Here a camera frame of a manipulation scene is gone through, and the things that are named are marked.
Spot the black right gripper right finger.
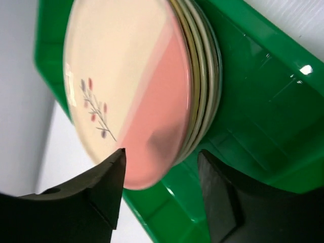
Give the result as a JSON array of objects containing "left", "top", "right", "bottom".
[{"left": 197, "top": 149, "right": 323, "bottom": 243}]

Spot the cream plate pink section back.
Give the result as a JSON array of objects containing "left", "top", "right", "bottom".
[{"left": 63, "top": 1, "right": 192, "bottom": 190}]

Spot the cream plate green section front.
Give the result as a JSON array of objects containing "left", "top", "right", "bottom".
[{"left": 179, "top": 1, "right": 208, "bottom": 156}]

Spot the cream plate yellow section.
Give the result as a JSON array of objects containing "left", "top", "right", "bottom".
[{"left": 171, "top": 1, "right": 200, "bottom": 165}]

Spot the cream plate green section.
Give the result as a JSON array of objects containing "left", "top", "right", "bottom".
[
  {"left": 187, "top": 1, "right": 222, "bottom": 136},
  {"left": 179, "top": 1, "right": 208, "bottom": 156}
]

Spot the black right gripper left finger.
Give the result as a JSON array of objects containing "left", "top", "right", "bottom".
[{"left": 1, "top": 148, "right": 126, "bottom": 242}]

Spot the green plastic bin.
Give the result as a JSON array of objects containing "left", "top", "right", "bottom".
[{"left": 34, "top": 1, "right": 323, "bottom": 242}]

